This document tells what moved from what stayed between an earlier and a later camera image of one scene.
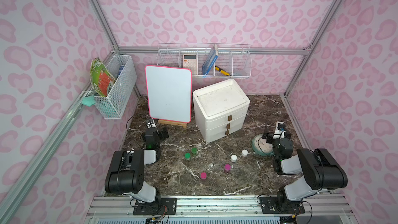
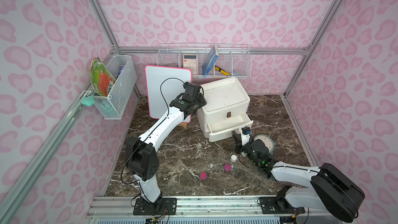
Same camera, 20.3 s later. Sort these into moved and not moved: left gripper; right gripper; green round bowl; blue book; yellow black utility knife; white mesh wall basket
Moved: left gripper; right gripper
Not moved: blue book; white mesh wall basket; green round bowl; yellow black utility knife
